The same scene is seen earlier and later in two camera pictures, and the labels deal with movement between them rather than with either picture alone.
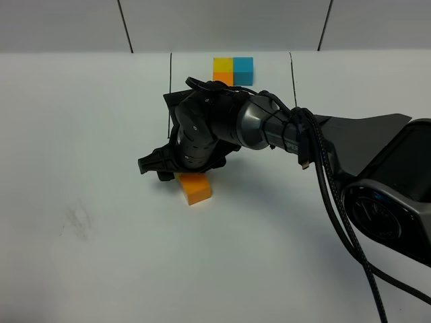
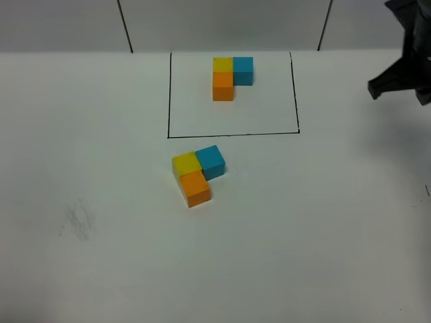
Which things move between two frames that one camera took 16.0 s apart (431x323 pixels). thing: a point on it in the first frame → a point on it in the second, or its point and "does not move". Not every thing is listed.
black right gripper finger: x=162 y=159 → x=399 y=77
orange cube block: x=196 y=186 does not move
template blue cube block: x=243 y=71 does not move
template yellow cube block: x=223 y=64 does not move
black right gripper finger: x=166 y=175 → x=423 y=95
